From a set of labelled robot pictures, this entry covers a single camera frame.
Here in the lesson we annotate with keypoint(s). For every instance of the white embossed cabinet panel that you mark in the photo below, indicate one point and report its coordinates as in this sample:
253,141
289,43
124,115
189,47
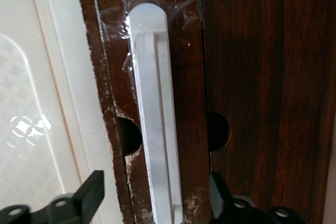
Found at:
39,77

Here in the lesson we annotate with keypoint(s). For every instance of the clear adhesive tape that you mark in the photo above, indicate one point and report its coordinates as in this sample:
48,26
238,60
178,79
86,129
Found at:
115,11

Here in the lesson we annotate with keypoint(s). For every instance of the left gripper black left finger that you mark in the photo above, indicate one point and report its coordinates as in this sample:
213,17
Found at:
86,203

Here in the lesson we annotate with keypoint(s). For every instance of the plain dark wooden drawer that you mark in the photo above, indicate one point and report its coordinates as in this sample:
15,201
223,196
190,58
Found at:
262,77

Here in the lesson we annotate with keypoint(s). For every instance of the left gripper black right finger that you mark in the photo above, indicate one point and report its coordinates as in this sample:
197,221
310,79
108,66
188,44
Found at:
223,208

